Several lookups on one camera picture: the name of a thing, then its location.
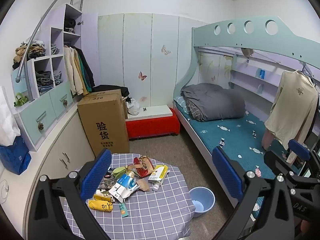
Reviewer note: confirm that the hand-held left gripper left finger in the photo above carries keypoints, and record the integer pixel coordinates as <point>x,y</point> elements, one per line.
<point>96,175</point>

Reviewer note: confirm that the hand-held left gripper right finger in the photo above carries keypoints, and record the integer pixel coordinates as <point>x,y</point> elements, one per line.
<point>227,175</point>

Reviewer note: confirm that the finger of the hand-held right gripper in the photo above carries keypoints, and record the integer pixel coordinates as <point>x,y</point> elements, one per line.
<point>298,150</point>
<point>275,161</point>

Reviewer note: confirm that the dark printed packet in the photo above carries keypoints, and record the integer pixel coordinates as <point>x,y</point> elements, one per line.
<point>106,181</point>

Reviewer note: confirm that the blue white carton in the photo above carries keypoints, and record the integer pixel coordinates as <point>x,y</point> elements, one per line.
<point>125,185</point>

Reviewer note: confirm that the yellow snack packet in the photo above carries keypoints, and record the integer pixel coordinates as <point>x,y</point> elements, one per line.
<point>100,206</point>

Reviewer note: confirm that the blue plastic waste bin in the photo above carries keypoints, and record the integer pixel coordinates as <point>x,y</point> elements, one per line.
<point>200,205</point>

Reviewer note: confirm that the yellow white packet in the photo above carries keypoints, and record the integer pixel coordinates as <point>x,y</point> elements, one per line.
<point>158,172</point>

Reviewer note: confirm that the person's right forearm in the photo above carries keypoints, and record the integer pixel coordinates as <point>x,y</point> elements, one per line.
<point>305,226</point>

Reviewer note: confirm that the white green wrapper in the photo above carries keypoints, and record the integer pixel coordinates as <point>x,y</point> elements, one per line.
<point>102,192</point>

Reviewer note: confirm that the small yellow packet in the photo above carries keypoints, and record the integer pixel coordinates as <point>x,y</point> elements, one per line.
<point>100,197</point>

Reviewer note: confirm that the pink cloth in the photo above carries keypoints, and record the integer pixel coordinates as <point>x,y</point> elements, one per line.
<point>267,140</point>

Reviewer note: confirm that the beige paper wrapper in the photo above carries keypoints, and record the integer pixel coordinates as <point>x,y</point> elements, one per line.
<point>132,168</point>

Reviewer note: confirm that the bed with teal mattress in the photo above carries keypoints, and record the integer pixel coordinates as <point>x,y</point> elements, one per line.
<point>225,135</point>

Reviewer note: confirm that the beige hanging shirt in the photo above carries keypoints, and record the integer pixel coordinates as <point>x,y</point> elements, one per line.
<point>292,110</point>

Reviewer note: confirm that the teal card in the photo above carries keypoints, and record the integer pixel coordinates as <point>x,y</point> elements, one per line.
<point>123,210</point>

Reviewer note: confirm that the large printed cardboard box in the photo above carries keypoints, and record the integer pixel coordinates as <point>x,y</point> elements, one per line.
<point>105,130</point>

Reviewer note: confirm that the red snack packet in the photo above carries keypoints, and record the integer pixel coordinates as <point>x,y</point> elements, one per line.
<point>143,170</point>

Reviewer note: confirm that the brown paper tag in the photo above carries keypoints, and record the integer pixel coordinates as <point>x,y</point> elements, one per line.
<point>143,185</point>

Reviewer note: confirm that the small clear bottle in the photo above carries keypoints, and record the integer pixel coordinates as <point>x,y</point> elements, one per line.
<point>156,186</point>

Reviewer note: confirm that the table with checked cloth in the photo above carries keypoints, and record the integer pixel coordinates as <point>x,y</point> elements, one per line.
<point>150,212</point>

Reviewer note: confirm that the red storage bench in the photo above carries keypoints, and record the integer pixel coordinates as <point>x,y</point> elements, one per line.
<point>150,127</point>

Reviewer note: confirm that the clear plastic holder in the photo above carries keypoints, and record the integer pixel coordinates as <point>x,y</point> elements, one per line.
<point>260,89</point>

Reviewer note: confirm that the grey duvet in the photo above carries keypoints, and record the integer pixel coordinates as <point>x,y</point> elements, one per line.
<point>215,102</point>

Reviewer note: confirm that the white plastic bag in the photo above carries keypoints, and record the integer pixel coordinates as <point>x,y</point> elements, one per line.
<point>133,107</point>

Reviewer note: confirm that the metal clothes hanger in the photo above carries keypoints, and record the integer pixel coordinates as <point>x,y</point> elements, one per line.
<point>306,71</point>

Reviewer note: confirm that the blue shopping bag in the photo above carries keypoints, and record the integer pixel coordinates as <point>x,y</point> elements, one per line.
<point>15,157</point>

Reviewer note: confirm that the lilac teal stair cabinet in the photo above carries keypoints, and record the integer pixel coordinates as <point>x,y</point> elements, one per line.
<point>57,100</point>

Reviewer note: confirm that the blue checked pillow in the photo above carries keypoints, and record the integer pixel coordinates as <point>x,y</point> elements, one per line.
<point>181,103</point>

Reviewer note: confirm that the small blue box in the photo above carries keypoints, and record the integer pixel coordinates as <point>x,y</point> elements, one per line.
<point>262,73</point>

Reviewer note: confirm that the white bench top board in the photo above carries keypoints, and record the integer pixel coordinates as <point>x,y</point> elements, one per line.
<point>155,111</point>

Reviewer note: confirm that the black bag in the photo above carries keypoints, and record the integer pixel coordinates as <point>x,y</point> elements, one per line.
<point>112,88</point>

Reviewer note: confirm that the pale pink butterfly sticker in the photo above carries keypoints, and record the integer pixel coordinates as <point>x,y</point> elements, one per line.
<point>143,99</point>

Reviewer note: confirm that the green hanging garment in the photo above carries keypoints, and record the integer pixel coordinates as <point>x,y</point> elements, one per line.
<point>83,72</point>

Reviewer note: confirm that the white paper bag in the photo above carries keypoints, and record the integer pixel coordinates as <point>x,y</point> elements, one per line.
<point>7,120</point>

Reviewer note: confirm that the dark folded sweaters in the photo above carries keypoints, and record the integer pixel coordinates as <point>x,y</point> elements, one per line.
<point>45,80</point>

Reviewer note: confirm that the black hanging coat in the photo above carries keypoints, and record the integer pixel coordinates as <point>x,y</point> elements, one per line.
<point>87,65</point>

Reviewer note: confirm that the brown hanging pouch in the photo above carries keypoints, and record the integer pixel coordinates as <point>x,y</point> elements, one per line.
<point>247,52</point>

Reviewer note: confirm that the teal white bunk bed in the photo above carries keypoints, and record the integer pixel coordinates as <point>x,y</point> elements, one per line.
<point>240,37</point>

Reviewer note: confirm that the white wardrobe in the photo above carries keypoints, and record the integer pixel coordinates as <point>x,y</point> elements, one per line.
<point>137,42</point>

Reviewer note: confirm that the brown dark clothes pile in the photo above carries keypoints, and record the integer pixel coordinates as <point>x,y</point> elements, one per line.
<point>27,52</point>

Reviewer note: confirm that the black folded clothes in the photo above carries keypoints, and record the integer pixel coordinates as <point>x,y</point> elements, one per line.
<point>69,25</point>

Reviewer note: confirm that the grey metal handrail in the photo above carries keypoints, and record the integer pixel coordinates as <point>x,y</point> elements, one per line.
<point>45,17</point>

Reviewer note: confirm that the pink butterfly wall sticker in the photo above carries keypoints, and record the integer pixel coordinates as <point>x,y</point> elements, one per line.
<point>142,76</point>

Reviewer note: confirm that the beige butterfly wall sticker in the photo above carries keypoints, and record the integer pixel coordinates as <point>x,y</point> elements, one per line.
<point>165,50</point>

